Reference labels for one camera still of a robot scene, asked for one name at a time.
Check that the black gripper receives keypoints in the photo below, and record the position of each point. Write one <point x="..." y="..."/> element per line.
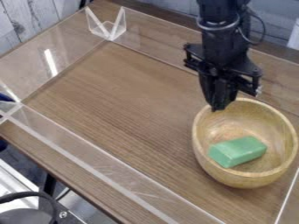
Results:
<point x="220" y="60"/>

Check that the green rectangular block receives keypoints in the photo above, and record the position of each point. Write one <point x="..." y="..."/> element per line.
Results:
<point x="236" y="151"/>

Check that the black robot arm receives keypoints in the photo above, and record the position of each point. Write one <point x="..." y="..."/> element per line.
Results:
<point x="224" y="12"/>

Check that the light wooden bowl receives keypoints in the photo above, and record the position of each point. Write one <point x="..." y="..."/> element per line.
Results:
<point x="247" y="118"/>

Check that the blue object at edge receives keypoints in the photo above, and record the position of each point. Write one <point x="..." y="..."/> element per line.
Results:
<point x="5" y="98"/>

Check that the clear acrylic tray enclosure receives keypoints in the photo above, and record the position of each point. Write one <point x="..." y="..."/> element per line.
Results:
<point x="104" y="103"/>

